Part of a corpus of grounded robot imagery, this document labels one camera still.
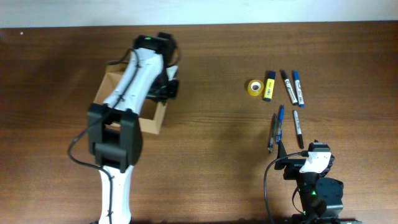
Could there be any brown cardboard box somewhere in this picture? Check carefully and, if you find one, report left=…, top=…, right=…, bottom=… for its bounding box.
left=93, top=64, right=167, bottom=134

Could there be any yellow highlighter with dark cap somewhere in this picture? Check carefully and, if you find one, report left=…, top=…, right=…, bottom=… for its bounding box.
left=264, top=70, right=276, bottom=101

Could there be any yellow adhesive tape roll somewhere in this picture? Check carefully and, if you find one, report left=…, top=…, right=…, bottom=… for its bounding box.
left=247, top=80, right=264, bottom=96

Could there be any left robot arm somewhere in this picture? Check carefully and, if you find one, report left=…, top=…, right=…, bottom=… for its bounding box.
left=88, top=32, right=180, bottom=223

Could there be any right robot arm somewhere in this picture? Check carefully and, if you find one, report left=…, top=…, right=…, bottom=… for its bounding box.
left=275, top=141, right=360, bottom=224

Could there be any black transparent ballpoint pen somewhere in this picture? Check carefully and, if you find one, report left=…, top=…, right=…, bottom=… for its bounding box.
left=268, top=114, right=278, bottom=153

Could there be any blue ballpoint pen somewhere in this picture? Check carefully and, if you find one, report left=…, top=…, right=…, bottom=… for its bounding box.
left=276, top=105, right=284, bottom=144

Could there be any grey black permanent marker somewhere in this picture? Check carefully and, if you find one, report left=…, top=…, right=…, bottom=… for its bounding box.
left=293, top=110, right=304, bottom=149

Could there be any blue whiteboard marker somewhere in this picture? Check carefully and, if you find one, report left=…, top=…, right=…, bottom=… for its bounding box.
left=293, top=70, right=305, bottom=108

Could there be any black whiteboard marker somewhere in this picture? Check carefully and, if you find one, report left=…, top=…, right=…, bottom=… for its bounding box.
left=280, top=70, right=298, bottom=105

